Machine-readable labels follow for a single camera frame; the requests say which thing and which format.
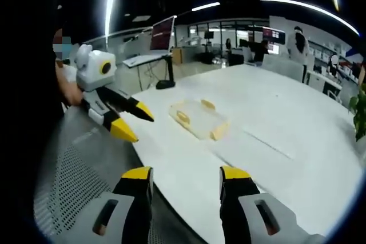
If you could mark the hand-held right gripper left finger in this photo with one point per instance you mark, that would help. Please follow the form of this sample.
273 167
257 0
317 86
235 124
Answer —
134 198

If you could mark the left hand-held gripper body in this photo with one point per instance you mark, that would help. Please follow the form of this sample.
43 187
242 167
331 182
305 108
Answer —
91 69

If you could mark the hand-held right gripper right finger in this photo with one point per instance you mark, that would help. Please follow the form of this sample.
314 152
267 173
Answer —
237 198

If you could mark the person's left hand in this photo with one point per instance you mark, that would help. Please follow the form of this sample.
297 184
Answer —
70 91

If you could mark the black monitor stand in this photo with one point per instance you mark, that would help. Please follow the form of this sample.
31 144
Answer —
168 75

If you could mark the grey perforated chair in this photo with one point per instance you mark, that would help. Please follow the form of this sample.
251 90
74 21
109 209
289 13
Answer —
83 175

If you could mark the ceiling light strip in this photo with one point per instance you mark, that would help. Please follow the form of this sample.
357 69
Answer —
206 6
308 7
109 12

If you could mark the clear plastic box yellow latches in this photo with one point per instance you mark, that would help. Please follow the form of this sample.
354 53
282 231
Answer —
200 119

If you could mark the computer monitor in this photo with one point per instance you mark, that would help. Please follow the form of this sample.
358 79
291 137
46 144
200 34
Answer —
161 34

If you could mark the white office chair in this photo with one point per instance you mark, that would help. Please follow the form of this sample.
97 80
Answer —
283 68

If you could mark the green potted plant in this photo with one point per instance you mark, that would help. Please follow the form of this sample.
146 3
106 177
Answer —
359 112

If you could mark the wall screen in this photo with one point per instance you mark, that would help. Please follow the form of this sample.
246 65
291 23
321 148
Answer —
274 35

